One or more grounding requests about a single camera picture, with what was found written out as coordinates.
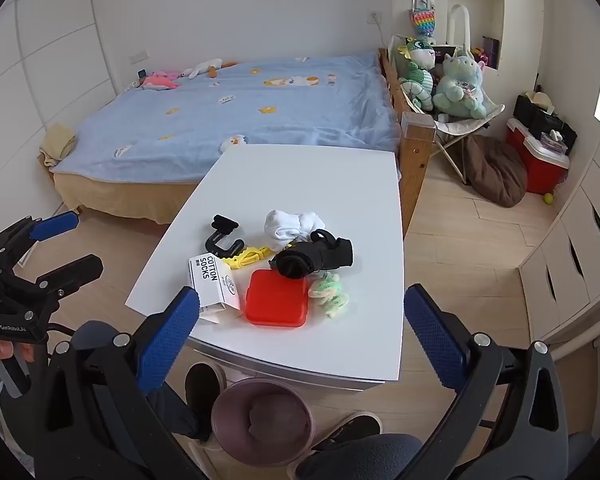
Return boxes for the person's right shoe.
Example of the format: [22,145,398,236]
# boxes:
[310,411,383,453]

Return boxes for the white folding chair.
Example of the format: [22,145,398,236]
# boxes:
[387,35,506,186]

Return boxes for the person's left leg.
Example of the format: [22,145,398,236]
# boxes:
[152,385,201,443]

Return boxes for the wooden bed frame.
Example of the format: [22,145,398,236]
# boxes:
[377,47,437,241]

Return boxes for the teal dinosaur plush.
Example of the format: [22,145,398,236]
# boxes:
[432,52,487,118]

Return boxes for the black plastic hook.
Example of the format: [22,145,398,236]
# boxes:
[205,215,245,260]

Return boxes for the pink trash bin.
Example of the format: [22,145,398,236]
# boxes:
[211,377,315,466]

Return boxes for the rainbow pop bag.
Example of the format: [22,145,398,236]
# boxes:
[411,6,438,40]

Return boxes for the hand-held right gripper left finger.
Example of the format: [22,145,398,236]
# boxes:
[32,286,216,480]

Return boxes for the white goose plush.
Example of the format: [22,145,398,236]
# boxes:
[181,58,238,80]

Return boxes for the white socks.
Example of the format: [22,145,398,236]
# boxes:
[264,208,327,252]

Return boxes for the black bag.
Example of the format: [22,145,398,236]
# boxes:
[512,94,578,148]

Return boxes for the clear corner guard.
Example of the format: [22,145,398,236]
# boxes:
[400,111,437,146]

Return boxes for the yellow plastic clip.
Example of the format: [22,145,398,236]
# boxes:
[219,245,273,271]

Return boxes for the green dragon plush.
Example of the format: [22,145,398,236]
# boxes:
[397,35,437,112]

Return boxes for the white wall shelf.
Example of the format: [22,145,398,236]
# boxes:
[445,0,511,76]

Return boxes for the white drawer cabinet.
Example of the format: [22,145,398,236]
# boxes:
[517,130,600,361]

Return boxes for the person's shoe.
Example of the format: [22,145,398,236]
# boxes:
[185,362,226,441]
[310,411,383,453]

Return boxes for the pink plush toy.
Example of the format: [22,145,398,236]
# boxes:
[139,69,181,92]

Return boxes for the white sock box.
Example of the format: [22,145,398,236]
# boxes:
[188,254,244,325]

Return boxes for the white metal arch rail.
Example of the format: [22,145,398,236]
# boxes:
[447,4,471,46]

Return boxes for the brown beanbag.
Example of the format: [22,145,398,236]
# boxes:
[464,135,528,208]

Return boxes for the person's left shoe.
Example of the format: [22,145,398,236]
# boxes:
[185,362,226,441]

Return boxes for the black sock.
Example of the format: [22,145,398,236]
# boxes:
[270,229,354,278]

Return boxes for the beige folded cloth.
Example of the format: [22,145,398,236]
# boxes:
[40,122,77,167]

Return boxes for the beige mattress cover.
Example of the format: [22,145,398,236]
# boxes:
[37,152,206,226]

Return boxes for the person's leg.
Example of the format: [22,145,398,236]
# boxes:
[295,432,426,480]
[152,385,201,443]

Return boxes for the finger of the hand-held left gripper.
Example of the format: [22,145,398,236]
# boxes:
[10,254,104,306]
[0,211,81,271]

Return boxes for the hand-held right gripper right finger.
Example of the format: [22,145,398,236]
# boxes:
[404,283,571,480]

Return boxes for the person's right leg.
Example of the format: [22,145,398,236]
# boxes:
[295,432,426,480]

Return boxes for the red cooler box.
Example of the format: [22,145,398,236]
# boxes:
[505,117,571,196]

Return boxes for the person's left hand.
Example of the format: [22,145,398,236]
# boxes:
[0,337,36,363]

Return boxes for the blue printed blanket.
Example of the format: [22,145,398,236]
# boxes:
[50,52,401,186]

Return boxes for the black box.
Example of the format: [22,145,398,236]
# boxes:
[432,45,462,68]

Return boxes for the red square plastic lid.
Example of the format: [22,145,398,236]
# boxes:
[244,268,311,330]

